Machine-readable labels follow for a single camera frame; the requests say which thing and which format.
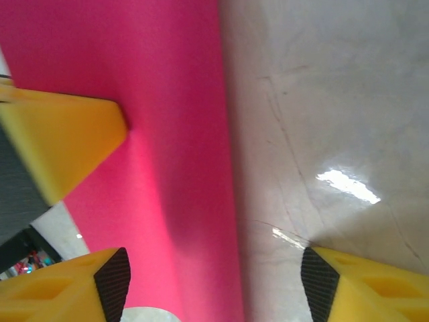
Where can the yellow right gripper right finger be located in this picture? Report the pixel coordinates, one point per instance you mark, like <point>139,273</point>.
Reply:
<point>368,295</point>

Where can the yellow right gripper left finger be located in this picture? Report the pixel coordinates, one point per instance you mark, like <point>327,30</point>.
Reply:
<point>50,295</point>

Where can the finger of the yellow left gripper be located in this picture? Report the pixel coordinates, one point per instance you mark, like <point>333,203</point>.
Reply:
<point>60,144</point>

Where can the magenta cloth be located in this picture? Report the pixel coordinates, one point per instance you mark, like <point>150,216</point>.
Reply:
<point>167,100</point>

